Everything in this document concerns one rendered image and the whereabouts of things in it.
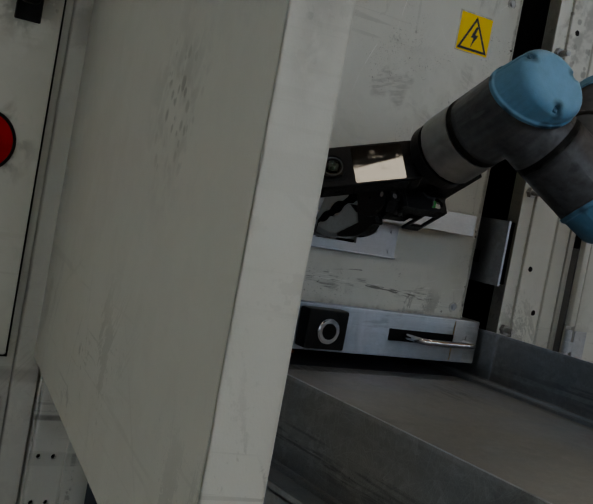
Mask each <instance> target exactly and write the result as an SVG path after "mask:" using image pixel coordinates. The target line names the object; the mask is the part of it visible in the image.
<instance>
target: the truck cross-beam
mask: <svg viewBox="0 0 593 504"><path fill-rule="evenodd" d="M304 305H307V306H316V307H325V308H334V309H341V310H344V311H347V312H349V319H348V324H347V330H346V335H345V340H344V345H343V350H342V351H335V350H323V349H311V348H303V347H301V346H299V345H297V344H296V343H295V341H296V336H297V331H298V325H299V320H300V314H301V309H302V306H304ZM456 321H463V322H468V327H467V332H466V337H465V340H468V341H470V342H473V343H475V344H476V340H477V335H478V330H479V325H480V322H478V321H475V320H472V319H468V318H465V317H462V318H461V319H460V318H451V317H443V316H434V315H425V314H417V313H408V312H400V311H391V310H382V309H374V308H365V307H357V306H348V305H339V304H331V303H322V302H314V301H305V300H301V303H300V308H299V314H298V319H297V325H296V330H295V335H294V341H293V346H292V349H303V350H315V351H327V352H339V353H351V354H363V355H375V356H387V357H399V358H411V359H423V360H435V361H447V362H459V361H449V360H448V358H449V353H450V348H449V347H439V346H429V345H424V344H420V343H416V342H413V341H410V340H407V339H404V338H403V334H404V333H408V334H411V335H414V336H417V337H421V338H425V339H431V340H440V341H450V342H452V340H453V333H454V327H455V322H456ZM474 350H475V349H463V352H462V357H461V362H459V363H472V361H473V356H474Z"/></svg>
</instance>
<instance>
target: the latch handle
mask: <svg viewBox="0 0 593 504"><path fill-rule="evenodd" d="M403 338H404V339H407V340H410V341H413V342H416V343H420V344H424V345H429V346H439V347H449V348H460V349H476V344H475V343H473V342H470V341H468V340H465V339H462V340H461V343H460V342H450V341H440V340H431V339H425V338H421V337H417V336H414V335H411V334H408V333H404V334H403Z"/></svg>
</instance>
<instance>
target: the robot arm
mask: <svg viewBox="0 0 593 504"><path fill-rule="evenodd" d="M573 73H574V72H573V70H572V69H571V67H570V66H569V65H568V64H567V63H566V62H565V61H564V60H563V59H562V58H561V57H559V56H558V55H556V54H554V53H552V52H550V51H547V50H543V49H535V50H531V51H528V52H526V53H524V54H523V55H520V56H518V57H517V58H515V59H514V60H512V61H510V62H509V63H507V64H506V65H503V66H501V67H499V68H497V69H496V70H495V71H494V72H493V73H492V74H491V75H490V76H489V77H488V78H486V79H485V80H484V81H482V82H481V83H479V84H478V85H477V86H475V87H474V88H472V89H471V90H470V91H468V92H467V93H465V94H464V95H463V96H461V97H460V98H458V99H457V100H456V101H454V102H453V103H452V104H450V105H449V106H447V107H446V108H444V109H443V110H442V111H440V112H439V113H437V114H436V115H435V116H433V117H432V118H430V119H429V120H428V121H427V122H426V123H425V124H424V125H423V126H422V127H420V128H419V129H418V130H416V131H415V132H414V134H413V135H412V138H411V140H410V141H399V142H388V143H378V144H367V145H357V146H346V147H335V148H329V152H328V157H327V163H326V168H325V174H324V179H323V184H322V190H321V195H320V197H325V199H324V201H323V204H322V206H321V208H320V211H319V213H318V216H317V220H316V227H317V230H316V231H317V232H318V233H320V234H322V235H324V236H328V237H367V236H370V235H373V234H375V233H377V232H378V230H379V229H378V228H379V226H380V225H382V223H383V222H382V219H384V220H385V219H388V220H394V221H400V222H401V221H403V222H404V221H406V220H408V219H409V218H411V219H412V220H411V221H409V222H407V223H406V224H404V225H402V226H401V228H402V229H407V230H413V231H418V230H420V229H422V228H423V227H425V226H427V225H429V224H430V223H432V222H434V221H435V220H437V219H439V218H441V217H442V216H444V215H446V214H447V209H446V204H445V200H446V198H448V197H450V196H451V195H453V194H455V193H456V192H458V191H460V190H461V189H463V188H465V187H466V186H468V185H470V184H471V183H473V182H475V181H476V180H478V179H480V178H481V177H482V175H481V174H482V173H483V172H485V171H486V170H488V169H490V168H491V167H493V166H495V165H496V164H498V163H499V162H501V161H503V160H504V159H506V160H507V161H508V162H509V163H510V165H511V166H512V167H513V168H514V169H515V170H516V171H517V172H518V173H519V175H520V176H521V177H522V178H523V179H524V180H525V181H526V182H527V183H528V184H529V185H530V187H531V188H532V189H533V190H534V191H535V192H536V193H537V194H538V195H539V196H540V197H541V198H542V199H543V201H544V202H545V203H546V204H547V205H548V206H549V207H550V208H551V209H552V210H553V211H554V212H555V214H556V215H557V216H558V217H559V218H560V219H561V220H560V222H561V223H563V224H566V225H567V226H568V227H569V228H570V229H571V230H572V231H573V232H574V233H575V234H576V235H577V236H578V237H579V238H580V239H581V240H582V241H584V242H586V243H590V244H593V75H592V76H590V77H587V78H586V79H584V80H582V81H581V82H580V83H579V82H578V81H577V80H576V79H575V78H574V76H573ZM434 201H436V202H437V204H440V207H441V208H440V209H437V208H432V207H433V205H434ZM339 212H340V213H339ZM336 213H339V214H338V215H336V216H334V214H336ZM425 216H427V217H433V218H431V219H429V220H428V221H426V222H424V223H423V224H421V225H420V224H414V223H415V222H416V221H418V220H420V219H421V218H423V217H425Z"/></svg>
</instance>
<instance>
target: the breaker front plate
mask: <svg viewBox="0 0 593 504"><path fill-rule="evenodd" d="M521 4H522V0H357V1H356V6H355V12H354V17H353V23H352V28H351V33H350V39H349V44H348V50H347V55H346V60H345V66H344V71H343V77H342V82H341V87H340V93H339V98H338V104H337V109H336V114H335V120H334V125H333V130H332V136H331V141H330V147H329V148H335V147H346V146H357V145H367V144H378V143H388V142H399V141H410V140H411V138H412V135H413V134H414V132H415V131H416V130H418V129H419V128H420V127H422V126H423V125H424V124H425V123H426V122H427V121H428V120H429V119H430V118H432V117H433V116H435V115H436V114H437V113H439V112H440V111H442V110H443V109H444V108H446V107H447V106H449V105H450V104H452V103H453V102H454V101H456V100H457V99H458V98H460V97H461V96H463V95H464V94H465V93H467V92H468V91H470V90H471V89H472V88H474V87H475V86H477V85H478V84H479V83H481V82H482V81H484V80H485V79H486V78H488V77H489V76H490V75H491V74H492V73H493V72H494V71H495V70H496V69H497V68H499V67H501V66H503V65H506V64H507V63H509V62H510V60H511V55H512V50H513V45H514V40H515V35H516V30H517V24H518V19H519V14H520V9H521ZM463 10H464V11H466V12H469V13H472V14H475V15H478V16H481V17H484V18H487V19H489V20H492V21H493V25H492V30H491V35H490V40H489V46H488V51H487V56H486V58H485V57H482V56H479V55H476V54H473V53H469V52H466V51H463V50H460V49H457V48H456V43H457V38H458V33H459V28H460V23H461V17H462V12H463ZM488 173H489V169H488V170H486V171H485V172H483V173H482V174H481V175H482V177H481V178H480V179H478V180H476V181H475V182H473V183H471V184H470V185H468V186H466V187H465V188H463V189H461V190H460V191H458V192H456V193H455V194H453V195H451V196H450V197H448V198H446V200H445V204H446V209H447V211H452V212H457V213H462V214H467V215H473V216H476V217H477V218H476V223H475V228H474V233H473V237H470V236H464V235H458V234H453V233H447V232H442V231H436V230H430V229H425V228H422V229H420V230H418V231H413V230H407V229H402V228H401V226H402V224H397V223H391V222H386V221H382V222H383V223H382V225H380V226H379V228H378V229H379V230H378V232H377V233H375V234H373V235H370V236H367V237H354V242H348V241H341V240H335V239H329V238H323V237H316V236H315V237H313V238H312V244H311V249H310V254H309V260H308V265H307V271H306V276H305V281H304V287H303V292H302V298H301V300H305V301H314V302H322V303H331V304H339V305H348V306H357V307H365V308H374V309H382V310H391V311H400V312H408V313H417V314H425V315H434V316H443V317H451V318H460V316H461V311H462V306H463V301H464V296H465V291H466V286H467V281H468V275H469V270H470V265H471V260H472V255H473V250H474V245H475V240H476V234H477V229H478V224H479V219H480V214H481V209H482V204H483V199H484V194H485V188H486V183H487V178H488Z"/></svg>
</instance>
